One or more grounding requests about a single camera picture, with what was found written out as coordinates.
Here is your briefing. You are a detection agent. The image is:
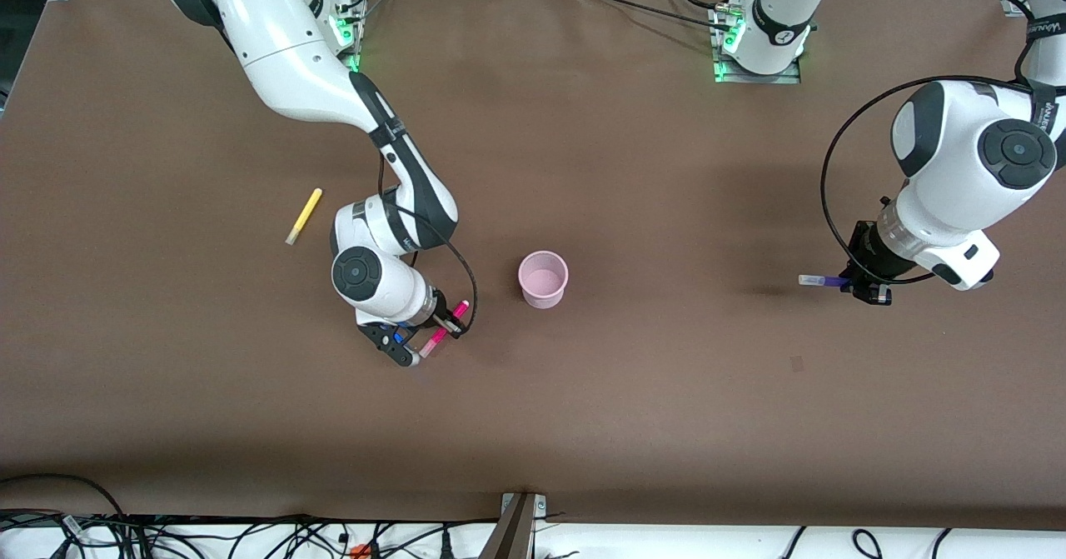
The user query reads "metal table edge bracket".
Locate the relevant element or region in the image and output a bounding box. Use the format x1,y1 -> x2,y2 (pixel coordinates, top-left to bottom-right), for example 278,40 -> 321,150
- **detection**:
481,492 -> 548,559

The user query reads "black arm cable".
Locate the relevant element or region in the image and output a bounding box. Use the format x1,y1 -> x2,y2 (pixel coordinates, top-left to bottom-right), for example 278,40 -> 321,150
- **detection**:
820,74 -> 1038,285
376,147 -> 479,339

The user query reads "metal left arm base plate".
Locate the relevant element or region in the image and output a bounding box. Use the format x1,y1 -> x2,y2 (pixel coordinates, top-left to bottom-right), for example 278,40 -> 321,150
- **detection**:
710,0 -> 803,86

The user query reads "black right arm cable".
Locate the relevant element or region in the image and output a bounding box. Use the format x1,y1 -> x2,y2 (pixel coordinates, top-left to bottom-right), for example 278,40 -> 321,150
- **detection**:
376,147 -> 479,339

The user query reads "pink highlighter pen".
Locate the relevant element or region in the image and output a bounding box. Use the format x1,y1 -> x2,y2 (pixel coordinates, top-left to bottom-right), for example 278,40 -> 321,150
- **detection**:
418,300 -> 471,359

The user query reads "yellow highlighter pen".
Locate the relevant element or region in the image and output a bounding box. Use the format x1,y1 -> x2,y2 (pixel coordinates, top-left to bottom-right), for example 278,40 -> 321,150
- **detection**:
285,187 -> 323,247

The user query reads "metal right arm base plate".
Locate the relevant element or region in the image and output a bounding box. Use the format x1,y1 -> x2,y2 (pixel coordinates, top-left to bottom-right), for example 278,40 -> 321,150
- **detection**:
331,0 -> 364,74

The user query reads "pink mesh pen holder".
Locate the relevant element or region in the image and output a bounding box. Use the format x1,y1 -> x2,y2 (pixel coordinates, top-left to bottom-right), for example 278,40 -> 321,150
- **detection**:
518,250 -> 570,309

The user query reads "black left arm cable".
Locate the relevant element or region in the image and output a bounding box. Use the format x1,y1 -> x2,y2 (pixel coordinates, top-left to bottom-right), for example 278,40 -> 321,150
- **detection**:
820,74 -> 1038,285

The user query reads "long black table cable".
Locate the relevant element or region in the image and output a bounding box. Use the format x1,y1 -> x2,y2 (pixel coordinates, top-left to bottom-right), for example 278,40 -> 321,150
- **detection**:
568,0 -> 720,27

